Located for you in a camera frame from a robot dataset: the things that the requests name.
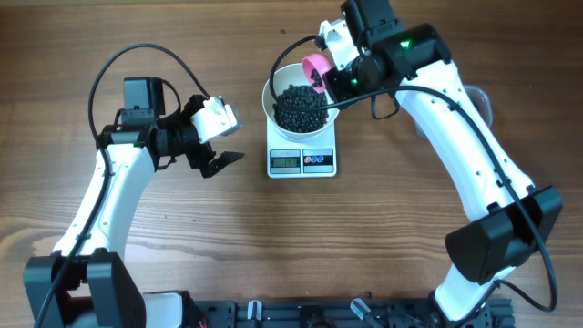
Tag white digital kitchen scale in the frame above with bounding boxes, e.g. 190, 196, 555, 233
267, 121, 337, 179

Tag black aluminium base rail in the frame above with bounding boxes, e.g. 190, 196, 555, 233
192, 299, 516, 328

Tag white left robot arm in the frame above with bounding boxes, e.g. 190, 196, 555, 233
24, 77, 242, 327

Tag black beans in bowl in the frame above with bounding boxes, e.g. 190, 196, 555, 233
272, 85, 329, 133

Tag cream white bowl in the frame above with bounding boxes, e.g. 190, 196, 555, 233
262, 64, 339, 138

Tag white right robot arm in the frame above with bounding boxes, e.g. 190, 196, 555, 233
317, 1, 562, 326

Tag pink scoop with blue handle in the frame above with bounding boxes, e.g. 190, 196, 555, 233
302, 54, 332, 94

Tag clear plastic food container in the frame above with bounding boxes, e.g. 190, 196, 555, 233
405, 86, 493, 140

